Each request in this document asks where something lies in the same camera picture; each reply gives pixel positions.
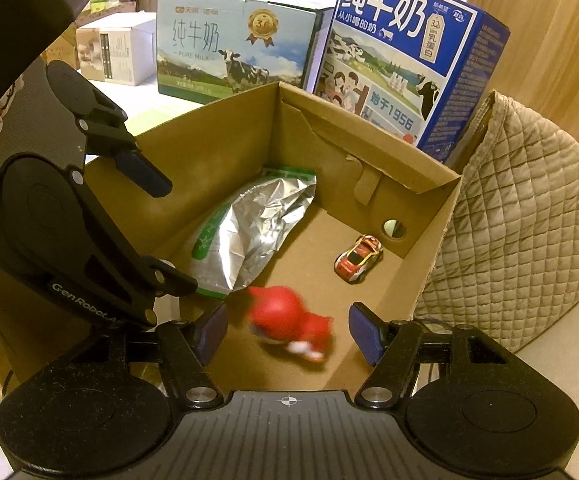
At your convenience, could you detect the patchwork bed sheet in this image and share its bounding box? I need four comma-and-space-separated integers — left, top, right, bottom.
93, 77, 200, 136

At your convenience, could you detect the silver green foil bag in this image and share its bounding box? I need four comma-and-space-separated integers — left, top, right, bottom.
183, 166, 318, 299

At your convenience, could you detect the open brown cardboard box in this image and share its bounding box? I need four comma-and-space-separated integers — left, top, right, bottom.
0, 80, 463, 401

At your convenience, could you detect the red toy figure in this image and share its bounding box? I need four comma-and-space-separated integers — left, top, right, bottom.
247, 285, 333, 363

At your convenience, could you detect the white beige product box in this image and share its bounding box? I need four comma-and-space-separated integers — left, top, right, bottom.
76, 11, 157, 87

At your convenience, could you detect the dark blue milk carton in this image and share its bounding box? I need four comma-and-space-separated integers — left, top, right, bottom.
313, 0, 510, 162

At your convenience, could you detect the beige quilted cover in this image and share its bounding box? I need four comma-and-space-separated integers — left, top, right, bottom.
414, 91, 579, 351

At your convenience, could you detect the light blue milk carton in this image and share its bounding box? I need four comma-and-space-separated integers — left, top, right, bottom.
156, 0, 334, 104

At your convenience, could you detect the small toy race car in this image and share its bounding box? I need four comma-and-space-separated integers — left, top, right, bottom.
334, 234, 384, 284

